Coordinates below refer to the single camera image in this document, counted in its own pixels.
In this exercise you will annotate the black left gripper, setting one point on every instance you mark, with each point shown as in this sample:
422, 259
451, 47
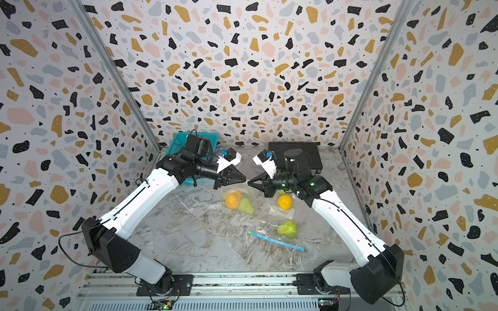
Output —
225, 178

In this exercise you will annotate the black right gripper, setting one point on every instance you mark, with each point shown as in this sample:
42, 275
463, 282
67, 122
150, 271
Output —
266, 186

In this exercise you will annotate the orange fruit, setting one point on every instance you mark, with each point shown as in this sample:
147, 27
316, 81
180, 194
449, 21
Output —
232, 200
285, 202

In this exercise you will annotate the clear zip-top bag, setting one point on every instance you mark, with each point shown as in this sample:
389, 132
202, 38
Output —
243, 188
277, 222

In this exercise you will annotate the green pear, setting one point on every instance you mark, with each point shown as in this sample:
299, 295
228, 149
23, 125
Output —
245, 206
288, 229

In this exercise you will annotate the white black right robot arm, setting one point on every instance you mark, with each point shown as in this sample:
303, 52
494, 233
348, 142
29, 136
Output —
377, 268

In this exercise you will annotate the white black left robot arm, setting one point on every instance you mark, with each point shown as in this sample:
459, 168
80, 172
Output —
107, 238

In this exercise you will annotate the black ribbed carrying case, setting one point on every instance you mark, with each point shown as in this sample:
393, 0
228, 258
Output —
311, 149

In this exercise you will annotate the teal plastic basket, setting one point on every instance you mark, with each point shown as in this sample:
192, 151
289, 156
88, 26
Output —
181, 145

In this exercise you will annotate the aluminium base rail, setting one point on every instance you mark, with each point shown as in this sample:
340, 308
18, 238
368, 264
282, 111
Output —
227, 291

